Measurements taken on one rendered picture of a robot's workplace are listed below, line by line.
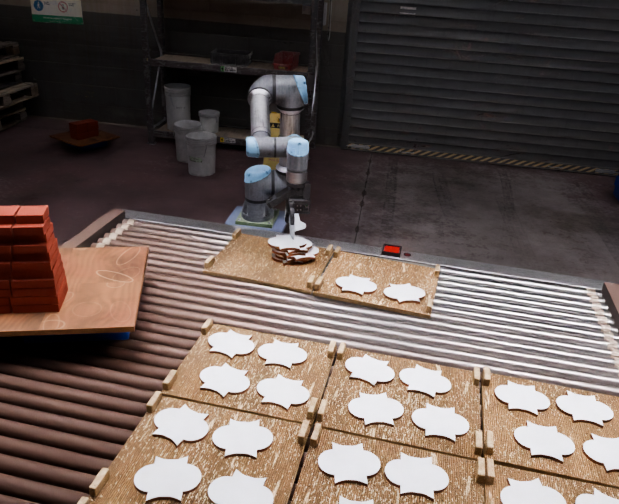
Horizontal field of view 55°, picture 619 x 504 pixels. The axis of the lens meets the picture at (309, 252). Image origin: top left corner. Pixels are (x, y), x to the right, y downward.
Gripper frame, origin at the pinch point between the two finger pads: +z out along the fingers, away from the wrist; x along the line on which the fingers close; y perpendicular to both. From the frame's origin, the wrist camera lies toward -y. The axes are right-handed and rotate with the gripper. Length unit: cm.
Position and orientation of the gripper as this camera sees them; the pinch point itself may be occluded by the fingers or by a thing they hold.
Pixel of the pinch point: (288, 231)
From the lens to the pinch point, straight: 226.2
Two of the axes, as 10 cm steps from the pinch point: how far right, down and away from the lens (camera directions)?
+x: -1.8, -4.5, 8.7
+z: -0.6, 8.9, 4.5
